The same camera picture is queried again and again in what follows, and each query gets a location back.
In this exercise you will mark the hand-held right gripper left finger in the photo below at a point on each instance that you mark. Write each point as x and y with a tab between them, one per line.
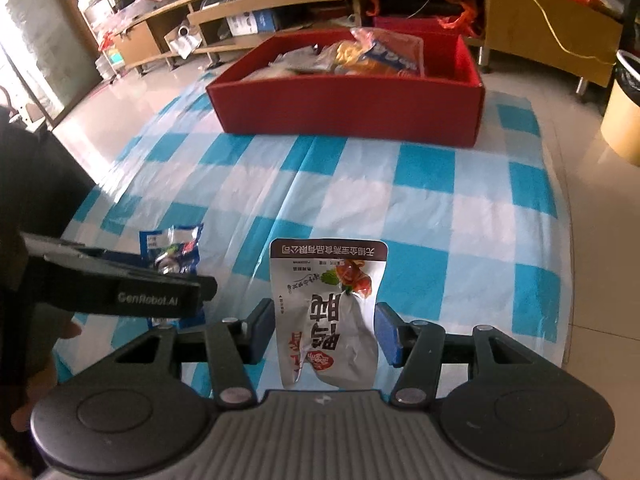
262	330

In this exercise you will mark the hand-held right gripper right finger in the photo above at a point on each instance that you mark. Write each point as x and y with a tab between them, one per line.
387	332

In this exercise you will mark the white pouch with red label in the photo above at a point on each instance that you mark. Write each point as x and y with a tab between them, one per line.
330	350

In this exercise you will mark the small blue snack packet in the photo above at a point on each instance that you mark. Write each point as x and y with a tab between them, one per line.
175	250

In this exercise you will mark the red cardboard box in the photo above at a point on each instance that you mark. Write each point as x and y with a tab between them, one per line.
350	110

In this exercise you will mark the clear plastic snack bag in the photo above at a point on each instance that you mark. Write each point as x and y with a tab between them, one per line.
270	67

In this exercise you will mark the blue orange snack bag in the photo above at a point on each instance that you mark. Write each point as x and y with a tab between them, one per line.
395	52

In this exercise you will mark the person's left hand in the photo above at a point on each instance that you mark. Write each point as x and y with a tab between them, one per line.
42	380

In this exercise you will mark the blue white checkered mat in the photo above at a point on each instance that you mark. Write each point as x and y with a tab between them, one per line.
450	210

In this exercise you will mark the person's black trouser leg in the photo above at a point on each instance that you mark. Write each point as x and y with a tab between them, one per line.
35	175

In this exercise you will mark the blue white carton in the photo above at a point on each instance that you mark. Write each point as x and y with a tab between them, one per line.
250	22

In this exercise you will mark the flat red box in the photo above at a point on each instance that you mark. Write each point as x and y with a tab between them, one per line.
400	24

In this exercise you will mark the yellow trash bin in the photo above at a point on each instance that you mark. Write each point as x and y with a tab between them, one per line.
620	120

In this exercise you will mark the orange plastic bag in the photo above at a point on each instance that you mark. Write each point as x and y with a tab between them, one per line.
467	15

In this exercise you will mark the wooden television stand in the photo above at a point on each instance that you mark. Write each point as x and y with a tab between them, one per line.
540	25

